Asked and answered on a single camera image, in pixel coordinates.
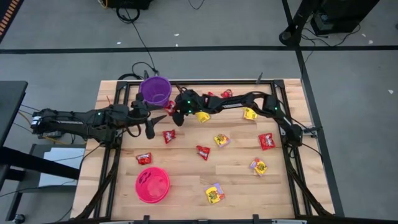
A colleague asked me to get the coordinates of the grey base plate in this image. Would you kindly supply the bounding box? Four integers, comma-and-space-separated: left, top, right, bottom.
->
39, 144, 86, 187

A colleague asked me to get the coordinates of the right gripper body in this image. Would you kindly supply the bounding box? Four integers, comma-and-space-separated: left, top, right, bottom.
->
174, 90, 206, 115

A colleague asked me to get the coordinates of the pink halloween bucket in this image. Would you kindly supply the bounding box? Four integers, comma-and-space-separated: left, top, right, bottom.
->
134, 166, 171, 204

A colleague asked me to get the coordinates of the black power brick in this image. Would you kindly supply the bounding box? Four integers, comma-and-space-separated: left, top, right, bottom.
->
43, 130, 65, 139

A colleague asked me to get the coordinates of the black equipment box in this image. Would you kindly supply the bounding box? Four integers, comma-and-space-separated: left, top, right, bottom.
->
310, 0, 381, 35

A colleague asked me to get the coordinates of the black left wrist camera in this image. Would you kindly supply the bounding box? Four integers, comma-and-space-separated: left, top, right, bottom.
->
134, 92, 146, 110

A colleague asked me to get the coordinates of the purple halloween bucket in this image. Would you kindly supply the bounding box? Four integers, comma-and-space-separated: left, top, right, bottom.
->
138, 75, 173, 108

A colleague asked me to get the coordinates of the black coiled cable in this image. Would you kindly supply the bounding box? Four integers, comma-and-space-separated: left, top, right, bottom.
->
116, 5, 141, 24

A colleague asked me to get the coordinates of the black desk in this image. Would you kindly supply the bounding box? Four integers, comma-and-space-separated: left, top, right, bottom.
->
0, 80, 29, 147

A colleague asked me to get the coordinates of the black floor stand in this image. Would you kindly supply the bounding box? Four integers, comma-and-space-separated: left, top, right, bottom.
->
279, 0, 321, 47

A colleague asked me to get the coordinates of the yellow Sour Patch candy pack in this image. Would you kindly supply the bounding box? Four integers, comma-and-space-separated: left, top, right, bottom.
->
213, 133, 232, 148
249, 157, 269, 177
195, 111, 211, 124
243, 107, 258, 121
204, 182, 226, 205

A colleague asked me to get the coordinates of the orange striped floor mat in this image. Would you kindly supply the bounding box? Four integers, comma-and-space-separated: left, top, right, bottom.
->
0, 0, 24, 43

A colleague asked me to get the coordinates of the long black floor cable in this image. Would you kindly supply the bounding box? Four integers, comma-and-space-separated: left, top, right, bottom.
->
124, 7, 160, 77

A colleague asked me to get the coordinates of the black aluminium table frame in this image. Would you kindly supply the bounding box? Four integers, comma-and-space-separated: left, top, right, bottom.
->
74, 79, 335, 220

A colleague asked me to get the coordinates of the black cable loop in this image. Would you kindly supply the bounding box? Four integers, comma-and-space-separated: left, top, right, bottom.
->
118, 61, 160, 81

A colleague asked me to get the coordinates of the black desk leg bar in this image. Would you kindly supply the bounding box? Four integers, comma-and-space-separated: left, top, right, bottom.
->
0, 146, 80, 181

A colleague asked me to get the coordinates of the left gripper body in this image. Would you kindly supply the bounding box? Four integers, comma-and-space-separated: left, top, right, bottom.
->
119, 104, 152, 127

